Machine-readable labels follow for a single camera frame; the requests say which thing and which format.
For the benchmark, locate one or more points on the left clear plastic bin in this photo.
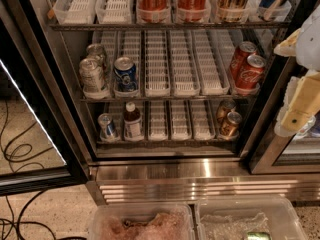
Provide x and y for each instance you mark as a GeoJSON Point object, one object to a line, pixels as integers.
{"type": "Point", "coordinates": [142, 221]}

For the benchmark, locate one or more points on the right clear plastic bin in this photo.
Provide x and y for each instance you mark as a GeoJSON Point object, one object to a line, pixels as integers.
{"type": "Point", "coordinates": [230, 218]}

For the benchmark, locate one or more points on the white tray middle centre left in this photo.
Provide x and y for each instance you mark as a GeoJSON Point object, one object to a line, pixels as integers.
{"type": "Point", "coordinates": [157, 80]}

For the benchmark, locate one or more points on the rear silver soda can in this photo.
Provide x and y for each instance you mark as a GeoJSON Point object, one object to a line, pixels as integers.
{"type": "Point", "coordinates": [97, 50]}

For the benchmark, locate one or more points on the open glass fridge door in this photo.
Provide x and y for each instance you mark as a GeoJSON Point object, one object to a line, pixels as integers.
{"type": "Point", "coordinates": [36, 153]}

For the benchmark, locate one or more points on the red coke can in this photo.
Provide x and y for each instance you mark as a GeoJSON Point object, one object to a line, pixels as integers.
{"type": "Point", "coordinates": [243, 50]}
{"type": "Point", "coordinates": [250, 72]}

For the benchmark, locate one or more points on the silver soda can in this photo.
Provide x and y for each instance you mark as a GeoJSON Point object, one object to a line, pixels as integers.
{"type": "Point", "coordinates": [92, 75]}
{"type": "Point", "coordinates": [97, 50]}

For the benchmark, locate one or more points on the clear plastic bin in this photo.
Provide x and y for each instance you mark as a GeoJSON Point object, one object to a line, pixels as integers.
{"type": "Point", "coordinates": [230, 218]}
{"type": "Point", "coordinates": [142, 221]}

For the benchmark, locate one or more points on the front silver soda can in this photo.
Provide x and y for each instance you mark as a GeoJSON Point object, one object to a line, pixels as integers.
{"type": "Point", "coordinates": [92, 75]}

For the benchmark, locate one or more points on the green can in bin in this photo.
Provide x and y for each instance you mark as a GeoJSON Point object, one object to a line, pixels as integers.
{"type": "Point", "coordinates": [257, 236]}

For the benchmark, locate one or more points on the rear gold can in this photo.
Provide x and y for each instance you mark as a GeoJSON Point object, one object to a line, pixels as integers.
{"type": "Point", "coordinates": [225, 106]}

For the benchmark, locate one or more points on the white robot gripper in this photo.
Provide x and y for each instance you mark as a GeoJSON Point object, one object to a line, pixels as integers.
{"type": "Point", "coordinates": [310, 47]}

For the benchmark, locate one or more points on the white tray bottom centre left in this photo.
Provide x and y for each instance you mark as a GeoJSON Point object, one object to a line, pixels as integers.
{"type": "Point", "coordinates": [157, 121]}

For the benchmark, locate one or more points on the white tray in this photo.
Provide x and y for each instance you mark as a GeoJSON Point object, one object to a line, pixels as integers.
{"type": "Point", "coordinates": [75, 11]}
{"type": "Point", "coordinates": [180, 122]}
{"type": "Point", "coordinates": [212, 76]}
{"type": "Point", "coordinates": [185, 78]}
{"type": "Point", "coordinates": [114, 11]}
{"type": "Point", "coordinates": [157, 80]}
{"type": "Point", "coordinates": [157, 121]}
{"type": "Point", "coordinates": [203, 128]}

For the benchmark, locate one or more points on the white tray middle centre right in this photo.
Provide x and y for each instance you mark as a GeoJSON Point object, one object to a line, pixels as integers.
{"type": "Point", "coordinates": [212, 76]}

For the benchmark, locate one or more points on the blue pepsi can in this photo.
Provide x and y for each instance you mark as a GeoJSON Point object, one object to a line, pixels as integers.
{"type": "Point", "coordinates": [125, 74]}

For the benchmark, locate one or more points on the stainless steel fridge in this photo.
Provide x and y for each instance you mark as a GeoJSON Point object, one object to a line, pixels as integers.
{"type": "Point", "coordinates": [255, 161]}

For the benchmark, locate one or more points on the white tray top far left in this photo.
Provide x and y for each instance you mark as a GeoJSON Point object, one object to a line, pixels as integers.
{"type": "Point", "coordinates": [75, 11]}

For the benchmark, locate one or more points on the white tray bottom centre right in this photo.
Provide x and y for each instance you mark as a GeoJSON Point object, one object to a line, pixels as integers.
{"type": "Point", "coordinates": [203, 128]}

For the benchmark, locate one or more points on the small blue silver can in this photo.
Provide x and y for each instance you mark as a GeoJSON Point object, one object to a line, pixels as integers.
{"type": "Point", "coordinates": [107, 127]}

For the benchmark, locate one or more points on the front gold can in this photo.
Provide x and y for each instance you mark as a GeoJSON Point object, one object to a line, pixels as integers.
{"type": "Point", "coordinates": [230, 124]}

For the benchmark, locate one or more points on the brown bottle white cap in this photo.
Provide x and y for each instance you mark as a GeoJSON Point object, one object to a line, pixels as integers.
{"type": "Point", "coordinates": [132, 120]}

